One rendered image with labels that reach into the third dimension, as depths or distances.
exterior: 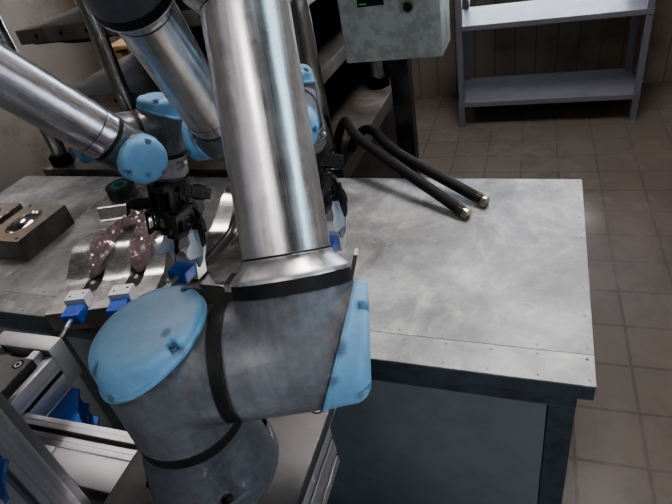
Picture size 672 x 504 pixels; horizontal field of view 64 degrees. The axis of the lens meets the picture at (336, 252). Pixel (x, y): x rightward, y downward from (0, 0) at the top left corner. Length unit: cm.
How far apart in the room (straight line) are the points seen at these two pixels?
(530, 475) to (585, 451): 58
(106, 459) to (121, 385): 39
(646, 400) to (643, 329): 33
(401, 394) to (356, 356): 74
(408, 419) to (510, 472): 26
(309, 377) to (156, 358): 13
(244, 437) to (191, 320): 16
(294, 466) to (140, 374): 24
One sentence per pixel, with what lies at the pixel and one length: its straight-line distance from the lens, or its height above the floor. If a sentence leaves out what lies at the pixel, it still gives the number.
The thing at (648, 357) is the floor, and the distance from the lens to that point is 221.
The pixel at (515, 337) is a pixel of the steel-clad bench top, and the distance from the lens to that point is 108.
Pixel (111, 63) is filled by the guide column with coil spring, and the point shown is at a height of 116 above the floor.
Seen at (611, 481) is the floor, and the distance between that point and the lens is 188.
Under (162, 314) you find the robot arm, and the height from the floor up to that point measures 127.
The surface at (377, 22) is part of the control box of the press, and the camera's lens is 171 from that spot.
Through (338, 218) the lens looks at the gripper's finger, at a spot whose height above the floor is 99.
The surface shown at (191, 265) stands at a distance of 118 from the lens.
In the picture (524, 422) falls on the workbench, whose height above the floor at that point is 60.
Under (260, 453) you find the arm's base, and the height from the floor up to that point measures 108.
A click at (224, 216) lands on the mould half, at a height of 90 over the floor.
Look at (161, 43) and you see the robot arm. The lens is 69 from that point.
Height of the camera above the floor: 157
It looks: 35 degrees down
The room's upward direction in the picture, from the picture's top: 12 degrees counter-clockwise
